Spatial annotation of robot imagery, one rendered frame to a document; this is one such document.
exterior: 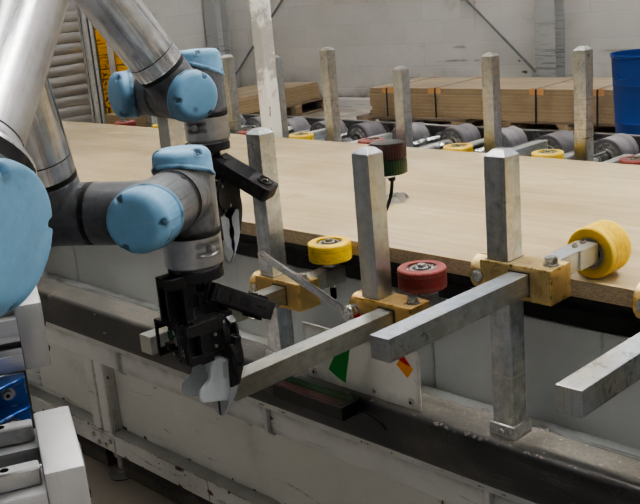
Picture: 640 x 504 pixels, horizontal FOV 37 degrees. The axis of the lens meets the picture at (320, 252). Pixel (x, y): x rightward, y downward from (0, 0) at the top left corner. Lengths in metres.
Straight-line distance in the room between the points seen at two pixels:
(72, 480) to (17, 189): 0.26
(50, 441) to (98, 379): 1.95
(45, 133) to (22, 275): 0.39
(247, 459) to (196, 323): 1.23
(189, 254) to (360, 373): 0.50
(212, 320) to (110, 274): 1.39
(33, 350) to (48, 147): 0.32
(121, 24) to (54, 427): 0.66
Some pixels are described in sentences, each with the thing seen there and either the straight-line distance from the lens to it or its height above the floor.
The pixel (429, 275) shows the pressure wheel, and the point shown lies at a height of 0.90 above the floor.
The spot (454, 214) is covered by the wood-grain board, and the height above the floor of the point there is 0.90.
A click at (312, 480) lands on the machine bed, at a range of 2.25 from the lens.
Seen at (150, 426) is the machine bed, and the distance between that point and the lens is 2.75.
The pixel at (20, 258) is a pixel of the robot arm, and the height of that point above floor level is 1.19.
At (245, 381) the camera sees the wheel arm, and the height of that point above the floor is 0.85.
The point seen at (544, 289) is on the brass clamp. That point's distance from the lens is 1.32.
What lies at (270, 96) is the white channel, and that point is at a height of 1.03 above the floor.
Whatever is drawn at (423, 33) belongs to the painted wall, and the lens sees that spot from 10.04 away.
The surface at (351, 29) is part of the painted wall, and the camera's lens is 10.58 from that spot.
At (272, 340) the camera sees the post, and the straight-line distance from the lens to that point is 1.76.
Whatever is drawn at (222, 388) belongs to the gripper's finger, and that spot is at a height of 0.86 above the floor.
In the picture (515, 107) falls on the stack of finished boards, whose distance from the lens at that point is 8.07.
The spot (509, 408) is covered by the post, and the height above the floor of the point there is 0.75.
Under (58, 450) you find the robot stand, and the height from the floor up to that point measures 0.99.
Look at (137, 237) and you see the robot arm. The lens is 1.08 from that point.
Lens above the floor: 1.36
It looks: 16 degrees down
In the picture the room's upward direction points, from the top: 5 degrees counter-clockwise
